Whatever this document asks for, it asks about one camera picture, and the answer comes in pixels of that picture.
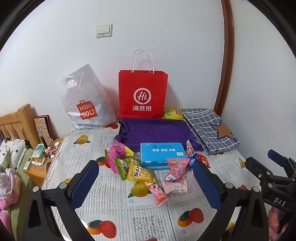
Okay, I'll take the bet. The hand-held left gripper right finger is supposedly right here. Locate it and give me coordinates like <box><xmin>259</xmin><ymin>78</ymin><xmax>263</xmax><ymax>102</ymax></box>
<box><xmin>193</xmin><ymin>161</ymin><xmax>270</xmax><ymax>241</ymax></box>

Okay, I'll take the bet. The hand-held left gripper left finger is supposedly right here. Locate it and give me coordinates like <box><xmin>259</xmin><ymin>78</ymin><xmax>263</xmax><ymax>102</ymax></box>
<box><xmin>24</xmin><ymin>160</ymin><xmax>100</xmax><ymax>241</ymax></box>

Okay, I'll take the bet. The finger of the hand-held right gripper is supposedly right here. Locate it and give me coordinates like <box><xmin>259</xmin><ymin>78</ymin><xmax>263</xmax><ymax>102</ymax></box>
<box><xmin>268</xmin><ymin>149</ymin><xmax>296</xmax><ymax>179</ymax></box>
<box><xmin>245</xmin><ymin>157</ymin><xmax>274</xmax><ymax>183</ymax></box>

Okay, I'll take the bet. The small red snack packet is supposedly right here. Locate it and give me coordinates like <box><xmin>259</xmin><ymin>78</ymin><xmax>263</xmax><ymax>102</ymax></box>
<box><xmin>196</xmin><ymin>153</ymin><xmax>210</xmax><ymax>168</ymax></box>

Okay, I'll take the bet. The small blue snack packet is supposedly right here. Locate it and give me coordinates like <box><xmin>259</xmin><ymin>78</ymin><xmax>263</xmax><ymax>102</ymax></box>
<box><xmin>188</xmin><ymin>153</ymin><xmax>199</xmax><ymax>172</ymax></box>

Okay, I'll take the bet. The pale pink packet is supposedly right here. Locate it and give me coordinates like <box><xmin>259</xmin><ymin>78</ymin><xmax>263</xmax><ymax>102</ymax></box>
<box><xmin>162</xmin><ymin>179</ymin><xmax>189</xmax><ymax>194</ymax></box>

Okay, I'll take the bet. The pink snack packet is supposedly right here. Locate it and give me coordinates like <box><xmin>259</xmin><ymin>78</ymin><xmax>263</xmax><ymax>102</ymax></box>
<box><xmin>163</xmin><ymin>158</ymin><xmax>189</xmax><ymax>182</ymax></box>

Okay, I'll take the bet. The small pink white wrapper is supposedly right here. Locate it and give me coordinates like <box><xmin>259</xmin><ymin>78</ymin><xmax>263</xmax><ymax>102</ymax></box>
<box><xmin>186</xmin><ymin>140</ymin><xmax>197</xmax><ymax>158</ymax></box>

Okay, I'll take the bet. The green snack packet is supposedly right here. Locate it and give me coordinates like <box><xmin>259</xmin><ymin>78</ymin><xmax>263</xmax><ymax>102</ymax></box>
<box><xmin>115</xmin><ymin>158</ymin><xmax>141</xmax><ymax>181</ymax></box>

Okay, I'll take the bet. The magenta snack packet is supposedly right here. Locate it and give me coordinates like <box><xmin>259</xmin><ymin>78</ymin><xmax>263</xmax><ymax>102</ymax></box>
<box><xmin>105</xmin><ymin>140</ymin><xmax>135</xmax><ymax>174</ymax></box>

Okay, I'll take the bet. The long pink candy packet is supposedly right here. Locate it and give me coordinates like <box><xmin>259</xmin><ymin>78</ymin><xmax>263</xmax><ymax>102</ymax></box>
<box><xmin>143</xmin><ymin>181</ymin><xmax>168</xmax><ymax>206</ymax></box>

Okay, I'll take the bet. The yellow snack packet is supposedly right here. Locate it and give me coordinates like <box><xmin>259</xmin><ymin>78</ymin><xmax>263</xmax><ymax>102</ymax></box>
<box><xmin>127</xmin><ymin>160</ymin><xmax>156</xmax><ymax>183</ymax></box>

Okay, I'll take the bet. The purple towel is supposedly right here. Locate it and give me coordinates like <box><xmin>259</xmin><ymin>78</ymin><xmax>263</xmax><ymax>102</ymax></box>
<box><xmin>113</xmin><ymin>117</ymin><xmax>204</xmax><ymax>153</ymax></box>

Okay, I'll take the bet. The person's right hand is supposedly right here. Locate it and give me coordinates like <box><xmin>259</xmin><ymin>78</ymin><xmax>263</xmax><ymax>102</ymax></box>
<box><xmin>268</xmin><ymin>206</ymin><xmax>285</xmax><ymax>241</ymax></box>

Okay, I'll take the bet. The fruit print table cover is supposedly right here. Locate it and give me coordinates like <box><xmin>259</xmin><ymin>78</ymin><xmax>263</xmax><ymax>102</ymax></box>
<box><xmin>41</xmin><ymin>125</ymin><xmax>273</xmax><ymax>241</ymax></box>

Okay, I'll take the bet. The wooden nightstand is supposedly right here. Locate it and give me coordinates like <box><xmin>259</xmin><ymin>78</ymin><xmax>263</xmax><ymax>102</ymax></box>
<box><xmin>23</xmin><ymin>138</ymin><xmax>64</xmax><ymax>188</ymax></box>

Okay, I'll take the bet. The blue tissue pack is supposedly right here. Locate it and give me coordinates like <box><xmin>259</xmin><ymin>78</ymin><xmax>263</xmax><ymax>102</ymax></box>
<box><xmin>139</xmin><ymin>142</ymin><xmax>190</xmax><ymax>171</ymax></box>

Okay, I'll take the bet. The grey checked cloth with star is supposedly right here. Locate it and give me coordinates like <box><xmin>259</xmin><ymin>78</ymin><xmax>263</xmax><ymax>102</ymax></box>
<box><xmin>181</xmin><ymin>108</ymin><xmax>240</xmax><ymax>155</ymax></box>

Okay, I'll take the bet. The green blanket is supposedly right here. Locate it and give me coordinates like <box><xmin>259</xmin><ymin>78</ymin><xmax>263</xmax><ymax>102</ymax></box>
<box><xmin>0</xmin><ymin>148</ymin><xmax>35</xmax><ymax>234</ymax></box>

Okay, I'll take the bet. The patterned book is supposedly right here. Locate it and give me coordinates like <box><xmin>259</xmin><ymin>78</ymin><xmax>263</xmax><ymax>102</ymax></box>
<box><xmin>33</xmin><ymin>115</ymin><xmax>54</xmax><ymax>145</ymax></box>

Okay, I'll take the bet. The pink clothing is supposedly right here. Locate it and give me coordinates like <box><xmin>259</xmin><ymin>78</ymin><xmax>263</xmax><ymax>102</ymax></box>
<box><xmin>0</xmin><ymin>168</ymin><xmax>22</xmax><ymax>210</ymax></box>

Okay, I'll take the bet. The large yellow snack bag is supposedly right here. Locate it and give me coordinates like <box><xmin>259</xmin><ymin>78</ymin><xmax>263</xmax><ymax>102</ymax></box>
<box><xmin>164</xmin><ymin>108</ymin><xmax>185</xmax><ymax>120</ymax></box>

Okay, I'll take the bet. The white floral pillow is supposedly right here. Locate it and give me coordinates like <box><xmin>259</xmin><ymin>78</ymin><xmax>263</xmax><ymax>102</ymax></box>
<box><xmin>0</xmin><ymin>138</ymin><xmax>30</xmax><ymax>172</ymax></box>

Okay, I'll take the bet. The white plastic shopping bag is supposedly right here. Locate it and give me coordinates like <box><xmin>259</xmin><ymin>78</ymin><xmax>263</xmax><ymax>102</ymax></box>
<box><xmin>57</xmin><ymin>63</ymin><xmax>119</xmax><ymax>130</ymax></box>

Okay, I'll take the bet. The wooden headboard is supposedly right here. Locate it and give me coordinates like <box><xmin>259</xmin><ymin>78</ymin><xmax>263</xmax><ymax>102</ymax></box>
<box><xmin>0</xmin><ymin>103</ymin><xmax>41</xmax><ymax>149</ymax></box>

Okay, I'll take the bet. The red paper bag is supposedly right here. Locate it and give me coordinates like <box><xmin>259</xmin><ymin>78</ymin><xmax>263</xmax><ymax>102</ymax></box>
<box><xmin>118</xmin><ymin>49</ymin><xmax>169</xmax><ymax>120</ymax></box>

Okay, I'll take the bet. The brown wooden door frame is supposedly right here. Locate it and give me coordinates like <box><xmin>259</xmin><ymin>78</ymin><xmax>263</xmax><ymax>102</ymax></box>
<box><xmin>213</xmin><ymin>0</ymin><xmax>234</xmax><ymax>114</ymax></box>

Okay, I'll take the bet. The white light switch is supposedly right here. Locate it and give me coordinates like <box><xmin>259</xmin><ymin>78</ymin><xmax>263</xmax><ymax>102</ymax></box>
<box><xmin>96</xmin><ymin>24</ymin><xmax>113</xmax><ymax>38</ymax></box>

